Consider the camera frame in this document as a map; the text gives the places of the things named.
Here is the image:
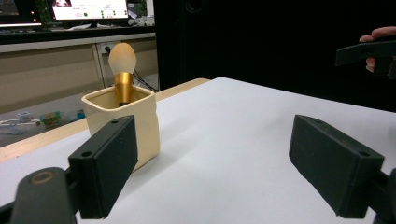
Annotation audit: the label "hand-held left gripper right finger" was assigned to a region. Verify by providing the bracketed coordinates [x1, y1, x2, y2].
[288, 114, 386, 219]

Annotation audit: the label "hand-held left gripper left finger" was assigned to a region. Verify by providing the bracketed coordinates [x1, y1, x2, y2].
[67, 114, 139, 220]

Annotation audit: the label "cream square cup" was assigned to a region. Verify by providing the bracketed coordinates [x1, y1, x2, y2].
[80, 85, 162, 173]

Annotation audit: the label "makeup brush with gold ferrule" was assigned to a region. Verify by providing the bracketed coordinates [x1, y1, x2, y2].
[107, 42, 137, 107]

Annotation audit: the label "colourful bottle pack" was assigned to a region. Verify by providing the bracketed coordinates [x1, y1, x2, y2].
[39, 108, 87, 129]

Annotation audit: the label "black curtain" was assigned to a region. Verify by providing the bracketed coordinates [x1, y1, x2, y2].
[153, 0, 396, 114]

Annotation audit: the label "white table sheet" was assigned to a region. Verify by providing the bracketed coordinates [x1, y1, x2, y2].
[0, 77, 396, 224]

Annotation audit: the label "light wooden desk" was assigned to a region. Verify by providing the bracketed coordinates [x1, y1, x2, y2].
[0, 26, 161, 116]

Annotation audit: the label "wide lit monitor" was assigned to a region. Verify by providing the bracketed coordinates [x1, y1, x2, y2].
[46, 0, 130, 22]

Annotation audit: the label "dark monitor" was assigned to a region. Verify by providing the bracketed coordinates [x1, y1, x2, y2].
[0, 0, 43, 28]

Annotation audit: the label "hanging black cables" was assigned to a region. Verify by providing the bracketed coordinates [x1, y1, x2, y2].
[133, 68, 160, 93]

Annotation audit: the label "white wall socket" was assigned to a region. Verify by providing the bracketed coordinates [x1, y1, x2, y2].
[99, 41, 121, 54]

